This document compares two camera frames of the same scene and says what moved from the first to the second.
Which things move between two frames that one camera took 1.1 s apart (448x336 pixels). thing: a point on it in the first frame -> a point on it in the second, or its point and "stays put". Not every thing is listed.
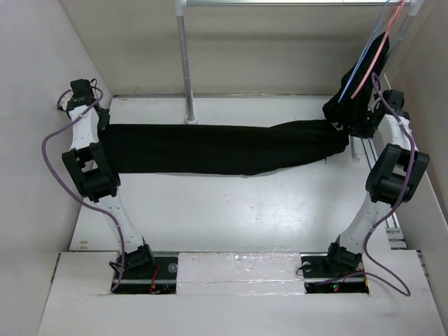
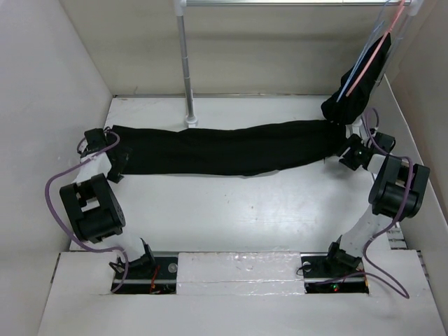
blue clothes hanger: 366,50 stays put
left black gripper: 103,122 -> 115,173
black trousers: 148,148 stays put
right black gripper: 366,132 -> 353,141
